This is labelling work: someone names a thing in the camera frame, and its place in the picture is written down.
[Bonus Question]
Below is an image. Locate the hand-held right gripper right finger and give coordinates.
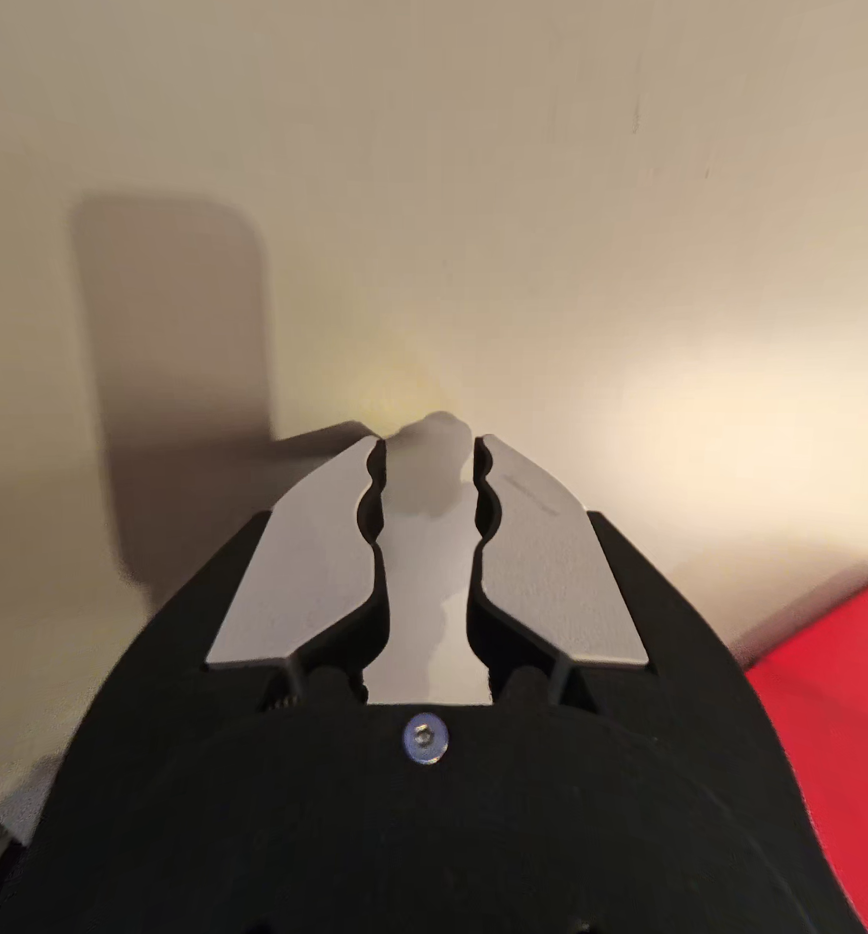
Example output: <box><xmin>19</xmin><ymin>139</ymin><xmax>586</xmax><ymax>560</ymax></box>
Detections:
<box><xmin>472</xmin><ymin>434</ymin><xmax>651</xmax><ymax>701</ymax></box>

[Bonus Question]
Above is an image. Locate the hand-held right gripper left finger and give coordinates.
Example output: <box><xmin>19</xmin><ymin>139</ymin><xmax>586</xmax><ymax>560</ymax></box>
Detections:
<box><xmin>204</xmin><ymin>435</ymin><xmax>392</xmax><ymax>701</ymax></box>

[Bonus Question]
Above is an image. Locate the red plastic bin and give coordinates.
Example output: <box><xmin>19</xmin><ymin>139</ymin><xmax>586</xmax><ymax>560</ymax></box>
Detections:
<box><xmin>744</xmin><ymin>562</ymin><xmax>868</xmax><ymax>934</ymax></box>

